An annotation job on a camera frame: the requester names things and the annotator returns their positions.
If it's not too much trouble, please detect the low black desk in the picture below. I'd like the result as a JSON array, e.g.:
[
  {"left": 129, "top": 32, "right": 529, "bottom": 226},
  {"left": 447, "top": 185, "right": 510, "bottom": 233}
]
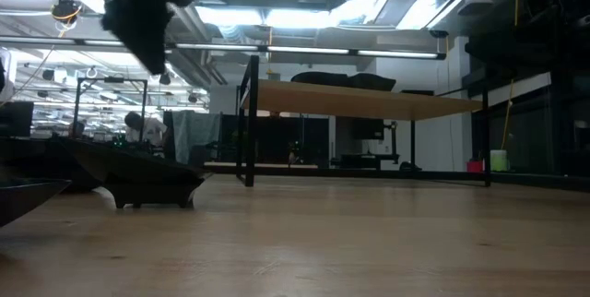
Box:
[{"left": 329, "top": 151, "right": 423, "bottom": 172}]

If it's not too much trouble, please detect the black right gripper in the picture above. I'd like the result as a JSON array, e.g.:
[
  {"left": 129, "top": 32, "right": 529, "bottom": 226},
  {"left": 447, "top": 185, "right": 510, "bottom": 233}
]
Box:
[{"left": 464, "top": 15, "right": 590, "bottom": 70}]

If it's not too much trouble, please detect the thin yellow hanging cord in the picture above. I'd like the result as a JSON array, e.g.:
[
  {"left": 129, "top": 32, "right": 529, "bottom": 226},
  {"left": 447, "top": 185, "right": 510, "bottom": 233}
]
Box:
[{"left": 500, "top": 0, "right": 522, "bottom": 150}]

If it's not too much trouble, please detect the wooden shelf black frame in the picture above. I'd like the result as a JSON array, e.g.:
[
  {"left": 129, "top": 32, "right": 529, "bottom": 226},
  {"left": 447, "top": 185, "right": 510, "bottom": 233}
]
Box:
[{"left": 235, "top": 54, "right": 492, "bottom": 188}]

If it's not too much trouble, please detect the green white wipes canister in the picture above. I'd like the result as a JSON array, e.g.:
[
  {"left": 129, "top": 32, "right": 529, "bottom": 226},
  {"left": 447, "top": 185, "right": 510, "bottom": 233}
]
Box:
[{"left": 489, "top": 148, "right": 509, "bottom": 172}]

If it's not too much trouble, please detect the grey cloth partition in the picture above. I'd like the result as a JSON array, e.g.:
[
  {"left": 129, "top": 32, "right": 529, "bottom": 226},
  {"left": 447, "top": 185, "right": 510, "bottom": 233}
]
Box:
[{"left": 161, "top": 109, "right": 223, "bottom": 167}]

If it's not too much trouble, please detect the long tube light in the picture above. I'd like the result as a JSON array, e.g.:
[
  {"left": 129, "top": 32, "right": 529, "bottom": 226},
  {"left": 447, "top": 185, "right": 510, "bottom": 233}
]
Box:
[{"left": 0, "top": 33, "right": 447, "bottom": 61}]

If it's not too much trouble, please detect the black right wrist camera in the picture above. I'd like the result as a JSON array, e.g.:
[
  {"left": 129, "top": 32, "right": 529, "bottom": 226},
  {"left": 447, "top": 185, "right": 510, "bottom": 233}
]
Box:
[{"left": 525, "top": 0, "right": 568, "bottom": 24}]

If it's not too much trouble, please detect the black ceiling cord reel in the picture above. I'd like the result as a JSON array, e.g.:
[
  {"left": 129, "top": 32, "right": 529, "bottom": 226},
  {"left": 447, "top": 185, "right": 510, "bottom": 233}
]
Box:
[{"left": 49, "top": 0, "right": 85, "bottom": 26}]

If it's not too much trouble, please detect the black wall-mounted screen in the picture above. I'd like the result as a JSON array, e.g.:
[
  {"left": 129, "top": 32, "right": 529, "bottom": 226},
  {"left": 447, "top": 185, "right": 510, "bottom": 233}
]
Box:
[{"left": 352, "top": 116, "right": 386, "bottom": 140}]

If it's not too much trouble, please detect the black glossy wavy-edged plate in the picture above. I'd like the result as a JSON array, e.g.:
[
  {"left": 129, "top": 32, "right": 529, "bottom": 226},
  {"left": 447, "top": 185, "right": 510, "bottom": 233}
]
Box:
[{"left": 0, "top": 137, "right": 105, "bottom": 196}]

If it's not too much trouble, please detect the black glossy leaf-shaped plate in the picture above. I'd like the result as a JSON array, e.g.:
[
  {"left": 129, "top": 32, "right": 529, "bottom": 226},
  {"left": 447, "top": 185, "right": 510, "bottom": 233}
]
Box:
[
  {"left": 0, "top": 177, "right": 73, "bottom": 230},
  {"left": 346, "top": 73, "right": 397, "bottom": 92},
  {"left": 289, "top": 71, "right": 352, "bottom": 88}
]

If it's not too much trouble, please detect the dark computer monitor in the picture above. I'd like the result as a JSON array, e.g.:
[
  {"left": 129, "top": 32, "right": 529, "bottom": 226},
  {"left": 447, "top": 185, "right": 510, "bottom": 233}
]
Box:
[{"left": 0, "top": 101, "right": 36, "bottom": 138}]

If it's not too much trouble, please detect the black metal rack frame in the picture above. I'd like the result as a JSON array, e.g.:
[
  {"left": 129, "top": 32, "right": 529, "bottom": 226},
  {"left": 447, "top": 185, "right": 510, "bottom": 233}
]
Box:
[{"left": 73, "top": 77, "right": 149, "bottom": 146}]

